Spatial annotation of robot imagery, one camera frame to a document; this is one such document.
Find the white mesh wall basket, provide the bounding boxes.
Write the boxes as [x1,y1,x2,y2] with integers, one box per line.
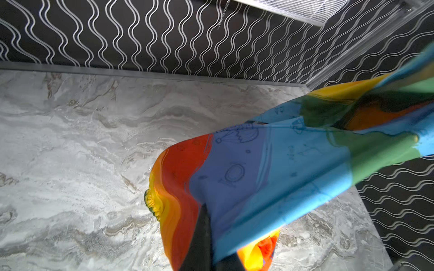
[238,0,349,27]

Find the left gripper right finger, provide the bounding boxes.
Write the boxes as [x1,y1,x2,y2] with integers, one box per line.
[215,253,245,271]

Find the rainbow striped jacket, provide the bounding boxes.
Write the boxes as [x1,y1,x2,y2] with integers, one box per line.
[144,45,434,271]

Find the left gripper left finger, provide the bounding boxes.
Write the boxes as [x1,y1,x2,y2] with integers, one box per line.
[179,205,215,271]

